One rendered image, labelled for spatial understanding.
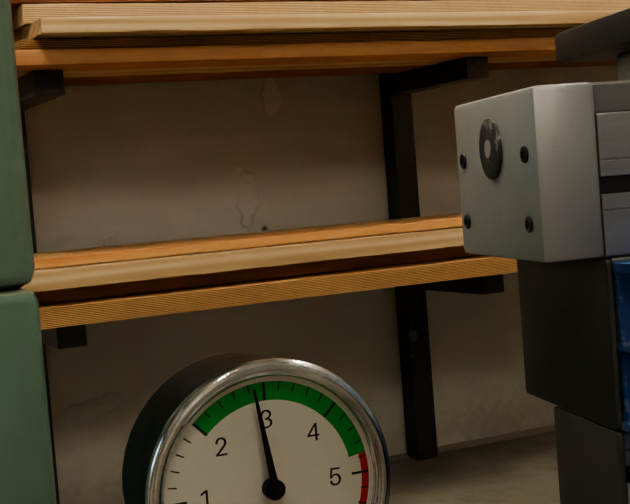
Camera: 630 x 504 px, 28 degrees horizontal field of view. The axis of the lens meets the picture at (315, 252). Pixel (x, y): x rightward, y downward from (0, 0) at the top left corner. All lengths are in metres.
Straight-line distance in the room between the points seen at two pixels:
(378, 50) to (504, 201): 2.05
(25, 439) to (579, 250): 0.37
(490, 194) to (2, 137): 0.41
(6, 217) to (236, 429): 0.09
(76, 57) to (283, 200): 0.87
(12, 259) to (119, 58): 2.16
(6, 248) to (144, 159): 2.68
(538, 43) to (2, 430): 2.65
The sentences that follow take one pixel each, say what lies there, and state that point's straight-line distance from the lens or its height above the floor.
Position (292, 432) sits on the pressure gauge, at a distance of 0.31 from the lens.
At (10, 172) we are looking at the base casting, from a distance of 0.35.
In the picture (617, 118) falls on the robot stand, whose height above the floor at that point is 0.75.
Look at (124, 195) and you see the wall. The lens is 3.00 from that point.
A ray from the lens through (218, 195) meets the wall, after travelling 3.08.
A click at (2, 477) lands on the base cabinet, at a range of 0.35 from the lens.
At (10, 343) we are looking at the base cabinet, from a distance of 0.35.
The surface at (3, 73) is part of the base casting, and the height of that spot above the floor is 0.77.
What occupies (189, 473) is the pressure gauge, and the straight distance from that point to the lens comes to 0.30.
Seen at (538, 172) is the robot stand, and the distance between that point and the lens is 0.64.
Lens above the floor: 0.73
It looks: 3 degrees down
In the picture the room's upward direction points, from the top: 5 degrees counter-clockwise
